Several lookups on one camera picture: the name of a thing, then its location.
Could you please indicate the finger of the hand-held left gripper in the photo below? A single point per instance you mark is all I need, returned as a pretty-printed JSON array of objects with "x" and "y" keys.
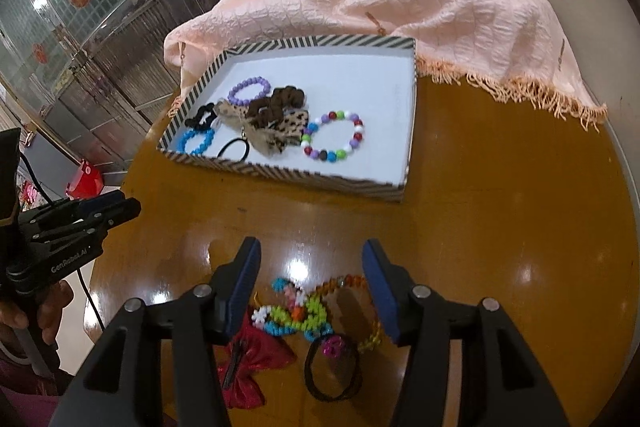
[
  {"x": 80, "y": 206},
  {"x": 115, "y": 214}
]

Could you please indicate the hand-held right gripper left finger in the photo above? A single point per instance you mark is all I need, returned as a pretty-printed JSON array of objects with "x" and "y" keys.
[{"x": 245, "y": 287}]

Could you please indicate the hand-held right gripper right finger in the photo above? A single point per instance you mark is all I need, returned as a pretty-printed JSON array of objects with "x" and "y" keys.
[{"x": 380, "y": 287}]

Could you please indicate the red bow hair clip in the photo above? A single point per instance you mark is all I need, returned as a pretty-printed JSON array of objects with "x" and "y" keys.
[{"x": 265, "y": 352}]

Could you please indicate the black scrunchie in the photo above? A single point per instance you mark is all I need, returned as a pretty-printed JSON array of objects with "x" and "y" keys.
[{"x": 200, "y": 117}]

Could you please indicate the striped cardboard box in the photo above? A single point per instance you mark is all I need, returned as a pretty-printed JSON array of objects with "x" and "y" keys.
[{"x": 380, "y": 107}]

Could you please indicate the brown scrunchie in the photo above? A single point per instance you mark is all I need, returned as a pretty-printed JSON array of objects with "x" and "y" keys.
[{"x": 275, "y": 104}]

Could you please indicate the person's left forearm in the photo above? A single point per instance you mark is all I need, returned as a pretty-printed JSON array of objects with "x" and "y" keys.
[{"x": 20, "y": 402}]

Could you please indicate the person's left hand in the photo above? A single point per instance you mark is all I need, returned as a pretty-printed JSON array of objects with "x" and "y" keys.
[{"x": 56, "y": 312}]

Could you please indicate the red bag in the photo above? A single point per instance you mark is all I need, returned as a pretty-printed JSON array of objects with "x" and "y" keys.
[{"x": 85, "y": 179}]

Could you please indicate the metal folding gate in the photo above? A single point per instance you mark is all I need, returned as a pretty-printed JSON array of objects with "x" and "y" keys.
[{"x": 125, "y": 72}]

